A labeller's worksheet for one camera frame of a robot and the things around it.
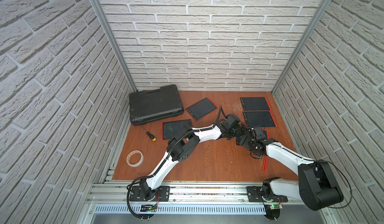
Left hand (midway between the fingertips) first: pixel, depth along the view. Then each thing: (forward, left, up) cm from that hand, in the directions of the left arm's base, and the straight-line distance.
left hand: (247, 133), depth 90 cm
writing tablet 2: (+16, -15, -4) cm, 23 cm away
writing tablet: (+27, -14, -4) cm, 31 cm away
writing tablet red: (+23, +28, -5) cm, 36 cm away
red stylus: (-17, -8, -5) cm, 20 cm away
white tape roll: (-13, +72, -6) cm, 73 cm away
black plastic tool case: (+20, +66, +1) cm, 69 cm away
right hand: (-5, -1, -5) cm, 7 cm away
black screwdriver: (-1, +59, -5) cm, 59 cm away
